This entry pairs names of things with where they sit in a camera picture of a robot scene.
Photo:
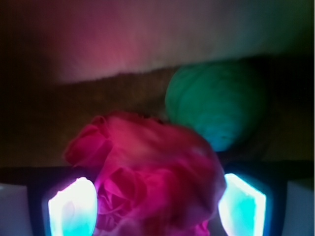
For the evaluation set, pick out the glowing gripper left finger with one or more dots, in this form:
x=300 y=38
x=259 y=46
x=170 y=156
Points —
x=62 y=202

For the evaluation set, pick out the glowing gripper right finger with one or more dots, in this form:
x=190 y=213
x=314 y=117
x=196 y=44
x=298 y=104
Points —
x=255 y=199

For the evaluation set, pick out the red paper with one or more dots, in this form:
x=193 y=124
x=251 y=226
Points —
x=152 y=178

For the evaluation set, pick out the crumpled green paper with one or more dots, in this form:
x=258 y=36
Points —
x=223 y=102

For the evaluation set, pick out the brown paper bag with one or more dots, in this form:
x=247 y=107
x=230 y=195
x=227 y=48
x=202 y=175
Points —
x=64 y=61

